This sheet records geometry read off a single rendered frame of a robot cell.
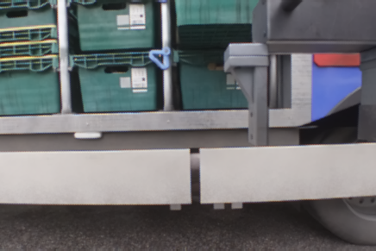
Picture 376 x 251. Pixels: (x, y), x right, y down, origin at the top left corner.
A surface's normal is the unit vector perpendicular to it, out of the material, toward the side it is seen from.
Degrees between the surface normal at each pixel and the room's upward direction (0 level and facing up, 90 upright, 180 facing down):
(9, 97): 98
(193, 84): 91
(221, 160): 90
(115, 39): 98
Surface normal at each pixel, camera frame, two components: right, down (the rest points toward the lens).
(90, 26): -0.01, 0.09
